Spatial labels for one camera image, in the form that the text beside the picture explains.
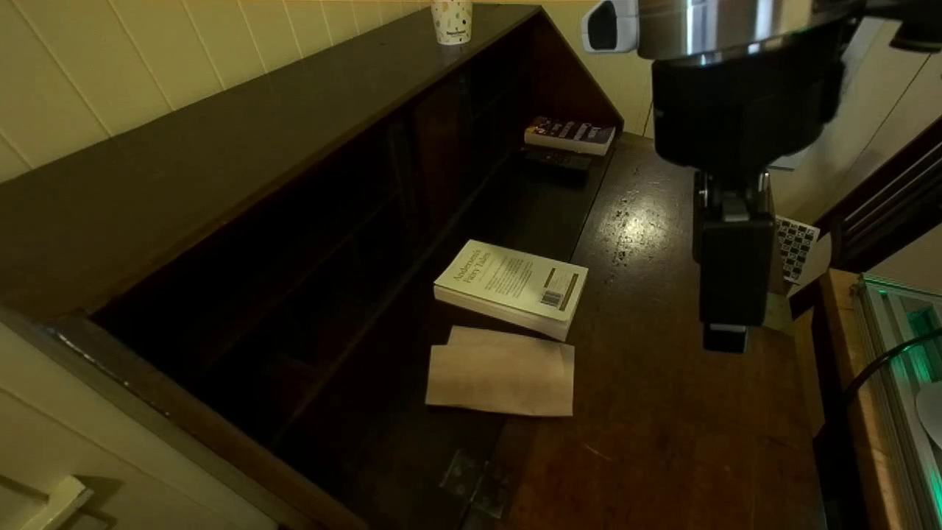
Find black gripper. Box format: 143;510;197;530
651;38;851;355

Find light wooden side table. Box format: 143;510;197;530
813;268;910;530

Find white cabinet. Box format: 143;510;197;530
0;320;283;530

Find white dotted paper cup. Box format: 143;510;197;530
428;0;475;50

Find dark wooden secretary desk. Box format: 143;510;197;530
0;0;833;530

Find white perforated plastic seat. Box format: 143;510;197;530
770;212;835;298

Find metal desk hinge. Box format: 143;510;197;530
436;448;512;523

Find small paper note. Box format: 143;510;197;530
762;289;795;333

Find green lit aluminium frame device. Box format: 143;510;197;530
851;273;942;530

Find black cable on device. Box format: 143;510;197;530
846;326;942;393

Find dark hardcover book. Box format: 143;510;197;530
520;115;620;158

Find white paperback book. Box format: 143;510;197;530
428;234;592;343

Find dark wooden slatted frame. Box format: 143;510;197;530
818;115;942;277

